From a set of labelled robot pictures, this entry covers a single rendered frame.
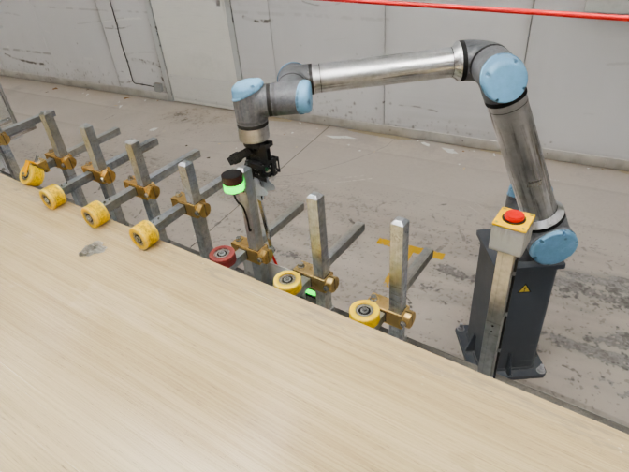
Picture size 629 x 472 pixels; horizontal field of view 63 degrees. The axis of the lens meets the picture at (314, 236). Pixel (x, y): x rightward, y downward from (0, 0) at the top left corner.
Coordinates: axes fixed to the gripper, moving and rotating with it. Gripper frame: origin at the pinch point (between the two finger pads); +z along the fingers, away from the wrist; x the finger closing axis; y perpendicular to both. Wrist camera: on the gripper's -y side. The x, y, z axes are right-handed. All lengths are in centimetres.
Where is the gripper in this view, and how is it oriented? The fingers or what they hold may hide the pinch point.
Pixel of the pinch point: (258, 196)
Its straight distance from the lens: 164.8
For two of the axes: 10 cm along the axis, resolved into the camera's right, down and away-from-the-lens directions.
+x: 5.5, -5.2, 6.5
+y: 8.3, 2.7, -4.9
